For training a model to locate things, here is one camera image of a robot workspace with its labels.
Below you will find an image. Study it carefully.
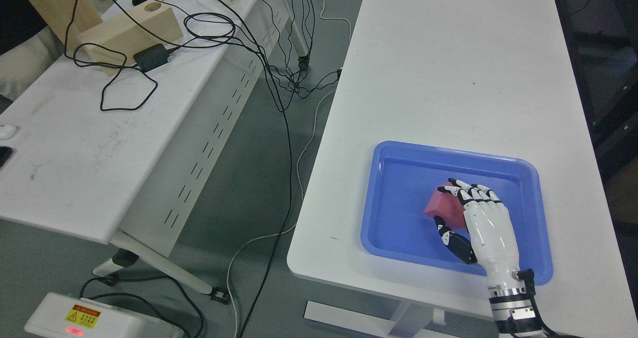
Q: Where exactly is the tan wooden board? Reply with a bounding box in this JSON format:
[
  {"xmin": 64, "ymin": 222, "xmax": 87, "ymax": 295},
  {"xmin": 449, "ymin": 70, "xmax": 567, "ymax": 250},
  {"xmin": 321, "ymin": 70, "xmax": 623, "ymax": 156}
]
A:
[{"xmin": 29, "ymin": 0, "xmax": 102, "ymax": 50}]

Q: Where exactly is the white power cord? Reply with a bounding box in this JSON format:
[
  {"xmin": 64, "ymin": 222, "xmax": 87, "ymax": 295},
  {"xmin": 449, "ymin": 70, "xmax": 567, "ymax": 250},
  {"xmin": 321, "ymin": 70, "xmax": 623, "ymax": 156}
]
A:
[{"xmin": 226, "ymin": 0, "xmax": 352, "ymax": 338}]

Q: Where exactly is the white grey folding desk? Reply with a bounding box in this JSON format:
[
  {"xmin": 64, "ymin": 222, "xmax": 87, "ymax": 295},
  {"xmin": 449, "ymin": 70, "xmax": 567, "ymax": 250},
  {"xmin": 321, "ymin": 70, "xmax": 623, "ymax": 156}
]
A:
[{"xmin": 0, "ymin": 0, "xmax": 310, "ymax": 305}]

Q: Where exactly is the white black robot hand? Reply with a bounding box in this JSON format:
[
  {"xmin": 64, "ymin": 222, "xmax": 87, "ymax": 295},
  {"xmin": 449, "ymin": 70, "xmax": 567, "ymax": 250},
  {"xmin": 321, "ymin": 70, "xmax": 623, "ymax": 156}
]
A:
[{"xmin": 437, "ymin": 178, "xmax": 520, "ymax": 290}]

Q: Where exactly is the white black box device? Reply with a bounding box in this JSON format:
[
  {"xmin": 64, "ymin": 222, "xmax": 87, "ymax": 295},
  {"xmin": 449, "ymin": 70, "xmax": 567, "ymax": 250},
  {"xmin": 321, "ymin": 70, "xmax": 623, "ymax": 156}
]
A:
[{"xmin": 23, "ymin": 292, "xmax": 185, "ymax": 338}]

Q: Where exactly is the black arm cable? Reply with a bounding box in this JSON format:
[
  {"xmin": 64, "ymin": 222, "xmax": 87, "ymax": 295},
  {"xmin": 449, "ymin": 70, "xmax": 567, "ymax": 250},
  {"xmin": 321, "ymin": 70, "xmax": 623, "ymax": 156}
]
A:
[{"xmin": 516, "ymin": 268, "xmax": 584, "ymax": 338}]

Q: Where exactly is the blue plastic tray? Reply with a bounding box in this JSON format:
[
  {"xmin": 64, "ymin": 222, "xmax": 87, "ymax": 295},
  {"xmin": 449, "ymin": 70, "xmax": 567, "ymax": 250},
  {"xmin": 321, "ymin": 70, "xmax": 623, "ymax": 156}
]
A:
[{"xmin": 360, "ymin": 141, "xmax": 553, "ymax": 285}]

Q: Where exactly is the black power adapter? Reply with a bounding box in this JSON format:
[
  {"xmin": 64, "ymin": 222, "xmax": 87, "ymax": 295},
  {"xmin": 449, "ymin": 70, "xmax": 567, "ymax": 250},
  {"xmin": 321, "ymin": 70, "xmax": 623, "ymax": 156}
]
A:
[{"xmin": 134, "ymin": 43, "xmax": 169, "ymax": 72}]

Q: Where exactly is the black floor cable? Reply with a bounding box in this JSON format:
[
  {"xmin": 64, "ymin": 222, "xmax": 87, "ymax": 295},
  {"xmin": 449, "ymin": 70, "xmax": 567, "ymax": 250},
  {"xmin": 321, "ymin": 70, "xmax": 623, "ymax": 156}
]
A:
[{"xmin": 189, "ymin": 0, "xmax": 344, "ymax": 338}]

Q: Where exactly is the pink foam block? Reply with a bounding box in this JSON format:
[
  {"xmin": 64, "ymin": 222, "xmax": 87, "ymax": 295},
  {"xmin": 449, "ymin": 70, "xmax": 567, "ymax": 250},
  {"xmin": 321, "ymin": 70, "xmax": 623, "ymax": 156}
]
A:
[{"xmin": 424, "ymin": 189, "xmax": 467, "ymax": 230}]

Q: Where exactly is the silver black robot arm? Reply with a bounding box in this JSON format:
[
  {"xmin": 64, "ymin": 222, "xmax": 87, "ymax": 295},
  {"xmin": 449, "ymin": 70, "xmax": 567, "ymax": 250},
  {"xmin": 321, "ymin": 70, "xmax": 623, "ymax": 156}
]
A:
[{"xmin": 488, "ymin": 279, "xmax": 544, "ymax": 338}]

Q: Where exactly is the wooden block with hole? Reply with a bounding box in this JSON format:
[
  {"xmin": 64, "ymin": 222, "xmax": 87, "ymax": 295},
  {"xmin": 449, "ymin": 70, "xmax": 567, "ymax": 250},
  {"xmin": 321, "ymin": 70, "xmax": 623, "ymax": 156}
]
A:
[{"xmin": 77, "ymin": 0, "xmax": 184, "ymax": 77}]

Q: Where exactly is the white desk with leg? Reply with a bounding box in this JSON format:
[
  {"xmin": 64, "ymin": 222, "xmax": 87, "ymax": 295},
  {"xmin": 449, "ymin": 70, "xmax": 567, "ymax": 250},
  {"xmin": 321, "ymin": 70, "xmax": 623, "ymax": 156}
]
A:
[{"xmin": 287, "ymin": 0, "xmax": 637, "ymax": 338}]

